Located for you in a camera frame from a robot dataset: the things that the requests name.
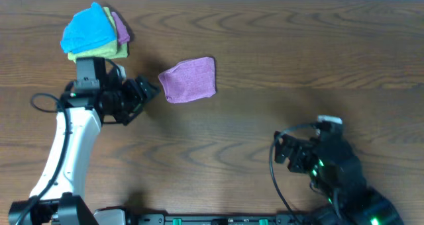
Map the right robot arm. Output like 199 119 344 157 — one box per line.
273 129 403 225

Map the small purple folded cloth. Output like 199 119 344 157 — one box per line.
111 12 131 45

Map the green folded cloth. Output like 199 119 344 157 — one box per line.
68 7 129 62

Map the blue folded cloth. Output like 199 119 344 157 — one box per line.
60 2 117 54

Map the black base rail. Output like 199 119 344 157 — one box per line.
125 214 304 225

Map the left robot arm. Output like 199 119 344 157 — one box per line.
9 57 160 224

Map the left black cable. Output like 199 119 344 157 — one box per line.
13 58 127 225

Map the purple microfiber cloth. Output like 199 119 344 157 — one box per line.
158 57 217 104

